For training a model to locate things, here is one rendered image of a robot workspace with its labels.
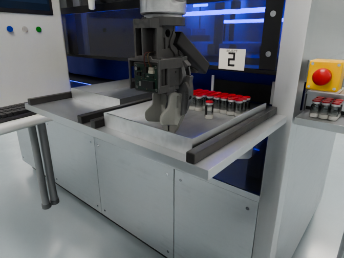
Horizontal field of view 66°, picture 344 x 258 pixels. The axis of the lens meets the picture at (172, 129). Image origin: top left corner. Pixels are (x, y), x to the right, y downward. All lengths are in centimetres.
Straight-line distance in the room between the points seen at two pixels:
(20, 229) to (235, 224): 132
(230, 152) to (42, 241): 141
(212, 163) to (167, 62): 19
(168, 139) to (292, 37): 43
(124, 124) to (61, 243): 120
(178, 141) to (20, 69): 93
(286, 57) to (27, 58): 101
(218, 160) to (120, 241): 122
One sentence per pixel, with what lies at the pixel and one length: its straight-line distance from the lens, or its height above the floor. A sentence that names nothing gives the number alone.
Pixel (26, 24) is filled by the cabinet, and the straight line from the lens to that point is 131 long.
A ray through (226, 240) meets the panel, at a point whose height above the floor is 37.
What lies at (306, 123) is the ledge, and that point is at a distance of 78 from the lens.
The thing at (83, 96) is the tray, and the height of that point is 90.
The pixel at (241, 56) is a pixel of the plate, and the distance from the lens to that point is 81.
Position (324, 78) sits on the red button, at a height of 99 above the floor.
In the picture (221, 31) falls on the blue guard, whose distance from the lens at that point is 85.
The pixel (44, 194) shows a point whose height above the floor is 28.
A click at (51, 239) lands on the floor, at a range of 175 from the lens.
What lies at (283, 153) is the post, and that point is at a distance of 82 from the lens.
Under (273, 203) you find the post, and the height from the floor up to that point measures 60.
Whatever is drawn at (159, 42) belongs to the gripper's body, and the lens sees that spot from 43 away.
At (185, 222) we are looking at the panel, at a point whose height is 35.
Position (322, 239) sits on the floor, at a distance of 182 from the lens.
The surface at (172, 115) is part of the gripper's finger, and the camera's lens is 47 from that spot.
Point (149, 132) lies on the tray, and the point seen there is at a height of 90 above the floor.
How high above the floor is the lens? 109
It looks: 20 degrees down
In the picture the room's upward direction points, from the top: straight up
